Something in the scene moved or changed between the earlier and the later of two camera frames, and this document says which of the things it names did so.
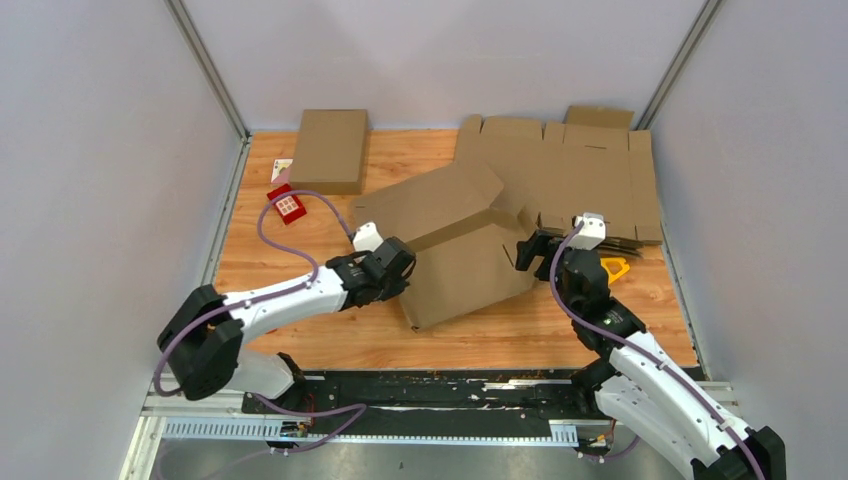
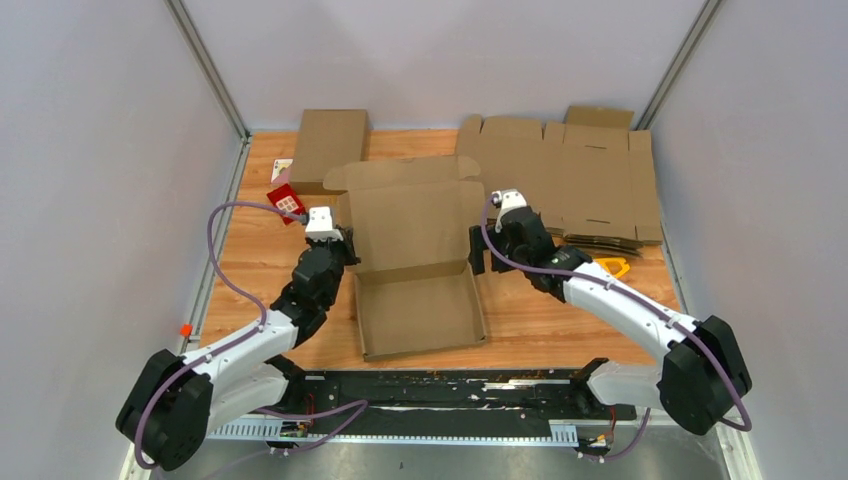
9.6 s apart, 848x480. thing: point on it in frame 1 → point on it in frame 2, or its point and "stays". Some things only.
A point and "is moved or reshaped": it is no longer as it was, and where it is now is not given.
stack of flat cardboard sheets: (592, 165) stays
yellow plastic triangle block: (611, 275) stays
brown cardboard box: (466, 254) is moved or reshaped
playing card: (281, 171) stays
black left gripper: (396, 288) → (347, 245)
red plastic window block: (288, 207) stays
